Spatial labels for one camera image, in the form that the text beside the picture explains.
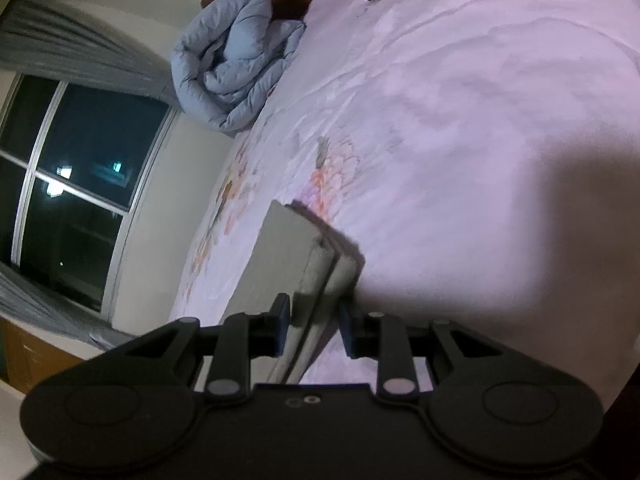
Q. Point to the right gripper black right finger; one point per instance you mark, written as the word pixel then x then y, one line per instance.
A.
pixel 383 338

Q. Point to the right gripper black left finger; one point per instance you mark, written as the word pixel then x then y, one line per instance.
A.
pixel 241 339

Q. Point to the grey pants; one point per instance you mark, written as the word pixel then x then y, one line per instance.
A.
pixel 301 255

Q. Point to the brown wooden door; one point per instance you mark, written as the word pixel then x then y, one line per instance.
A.
pixel 29 359

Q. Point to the left grey curtain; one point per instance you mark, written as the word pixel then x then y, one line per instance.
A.
pixel 25 302

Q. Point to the grey curtain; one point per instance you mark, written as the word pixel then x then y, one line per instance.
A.
pixel 25 302
pixel 49 39

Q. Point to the pink floral bed sheet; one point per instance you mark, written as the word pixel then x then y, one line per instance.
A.
pixel 482 156

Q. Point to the aluminium sliding window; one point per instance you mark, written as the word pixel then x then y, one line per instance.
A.
pixel 74 165

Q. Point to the rolled light blue duvet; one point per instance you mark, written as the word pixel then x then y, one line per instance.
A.
pixel 229 59

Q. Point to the right grey curtain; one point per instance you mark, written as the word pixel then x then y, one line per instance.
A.
pixel 49 39

